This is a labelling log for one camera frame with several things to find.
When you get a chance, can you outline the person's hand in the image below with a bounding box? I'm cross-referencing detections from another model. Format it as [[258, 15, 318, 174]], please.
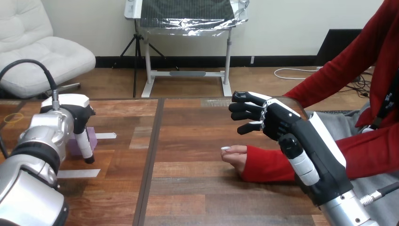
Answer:
[[220, 145, 249, 176]]

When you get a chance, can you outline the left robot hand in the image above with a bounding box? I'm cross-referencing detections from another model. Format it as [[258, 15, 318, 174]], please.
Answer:
[[40, 93, 96, 165]]

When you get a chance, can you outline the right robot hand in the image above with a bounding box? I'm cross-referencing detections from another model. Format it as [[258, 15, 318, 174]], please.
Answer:
[[228, 90, 355, 208]]

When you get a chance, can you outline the person's forearm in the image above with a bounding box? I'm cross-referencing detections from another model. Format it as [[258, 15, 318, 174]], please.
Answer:
[[283, 53, 354, 110], [241, 122, 399, 184]]

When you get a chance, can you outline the purple block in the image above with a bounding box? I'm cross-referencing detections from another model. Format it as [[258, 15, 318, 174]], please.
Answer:
[[67, 127, 98, 157]]

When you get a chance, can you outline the person's body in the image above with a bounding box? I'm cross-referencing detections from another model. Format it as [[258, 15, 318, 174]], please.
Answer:
[[303, 0, 399, 226]]

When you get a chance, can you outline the white cushioned chair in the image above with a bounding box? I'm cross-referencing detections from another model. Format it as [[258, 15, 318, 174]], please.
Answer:
[[0, 0, 96, 99]]

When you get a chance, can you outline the black tripod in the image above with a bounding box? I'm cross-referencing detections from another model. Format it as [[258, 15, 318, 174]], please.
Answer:
[[112, 19, 180, 98]]

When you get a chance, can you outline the white desk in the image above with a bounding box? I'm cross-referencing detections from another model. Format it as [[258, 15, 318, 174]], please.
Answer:
[[123, 0, 250, 98]]

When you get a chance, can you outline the dark screen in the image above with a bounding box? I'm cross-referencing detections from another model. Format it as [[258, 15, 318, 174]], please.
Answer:
[[315, 28, 363, 67]]

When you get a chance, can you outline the foil sheet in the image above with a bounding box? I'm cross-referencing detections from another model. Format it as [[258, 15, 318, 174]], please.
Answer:
[[137, 0, 250, 37]]

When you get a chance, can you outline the black cable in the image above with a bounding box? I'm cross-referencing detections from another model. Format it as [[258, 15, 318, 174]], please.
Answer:
[[359, 181, 399, 207], [0, 58, 61, 111]]

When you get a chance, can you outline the tangle of cables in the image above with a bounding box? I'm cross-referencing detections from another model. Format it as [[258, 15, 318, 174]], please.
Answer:
[[336, 66, 375, 98]]

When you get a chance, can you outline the white cable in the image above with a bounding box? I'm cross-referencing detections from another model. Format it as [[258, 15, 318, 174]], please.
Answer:
[[273, 66, 324, 81]]

